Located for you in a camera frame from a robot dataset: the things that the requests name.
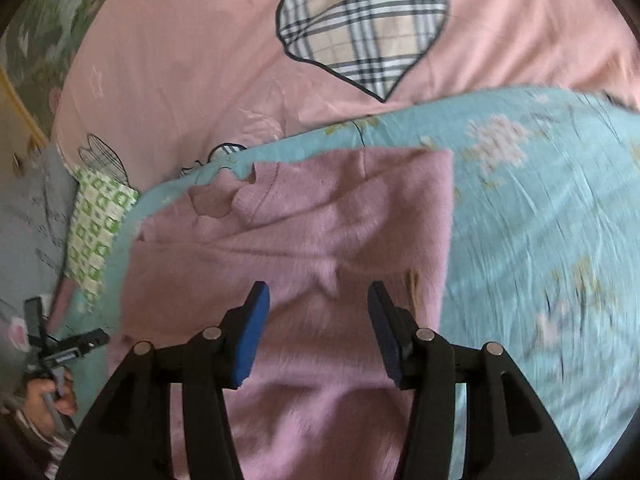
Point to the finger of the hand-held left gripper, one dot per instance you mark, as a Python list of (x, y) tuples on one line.
[(34, 320), (80, 344)]

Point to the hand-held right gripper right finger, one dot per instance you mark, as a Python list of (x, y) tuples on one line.
[(387, 340)]

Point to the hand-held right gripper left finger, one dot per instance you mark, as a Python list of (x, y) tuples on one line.
[(250, 340)]

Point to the pink knit sweater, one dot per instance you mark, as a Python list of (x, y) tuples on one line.
[(310, 240)]

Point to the person's left forearm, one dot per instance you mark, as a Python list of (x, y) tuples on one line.
[(35, 435)]

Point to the person's left hand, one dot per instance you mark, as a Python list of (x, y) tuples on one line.
[(37, 395)]

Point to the pink under sheet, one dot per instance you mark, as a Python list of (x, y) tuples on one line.
[(62, 305)]

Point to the grey pillow with lettering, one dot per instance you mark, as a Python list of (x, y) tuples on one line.
[(35, 220)]

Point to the green checked small pillow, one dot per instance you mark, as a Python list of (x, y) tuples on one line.
[(95, 230)]

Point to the teal floral bed sheet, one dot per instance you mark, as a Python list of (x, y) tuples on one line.
[(525, 260)]

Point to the yellow trimmed headboard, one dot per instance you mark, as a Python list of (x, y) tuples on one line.
[(20, 120)]

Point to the pink quilt with plaid hearts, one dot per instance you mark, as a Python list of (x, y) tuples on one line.
[(200, 60)]

